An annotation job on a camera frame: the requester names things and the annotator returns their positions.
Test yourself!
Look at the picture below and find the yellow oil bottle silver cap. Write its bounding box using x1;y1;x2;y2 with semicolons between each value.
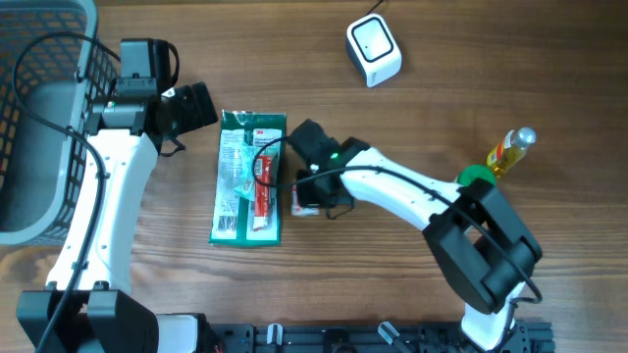
486;126;537;178

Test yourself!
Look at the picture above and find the grey plastic shopping basket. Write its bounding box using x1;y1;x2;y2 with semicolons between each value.
1;0;117;245

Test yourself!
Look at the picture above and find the green 3M gloves package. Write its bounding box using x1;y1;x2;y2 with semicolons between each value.
209;111;287;247

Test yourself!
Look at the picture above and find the green lid jar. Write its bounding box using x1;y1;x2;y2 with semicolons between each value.
454;165;497;186

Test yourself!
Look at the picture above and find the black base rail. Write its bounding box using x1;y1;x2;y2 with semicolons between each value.
195;321;555;353

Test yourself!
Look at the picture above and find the orange small carton box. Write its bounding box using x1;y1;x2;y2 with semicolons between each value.
290;186;320;217

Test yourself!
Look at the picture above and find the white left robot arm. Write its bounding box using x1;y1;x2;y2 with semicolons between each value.
17;78;219;352

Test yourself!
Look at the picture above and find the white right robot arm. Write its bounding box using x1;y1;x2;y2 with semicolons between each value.
291;137;543;352

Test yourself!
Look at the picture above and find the white barcode scanner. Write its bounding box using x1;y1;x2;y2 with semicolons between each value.
345;14;402;88

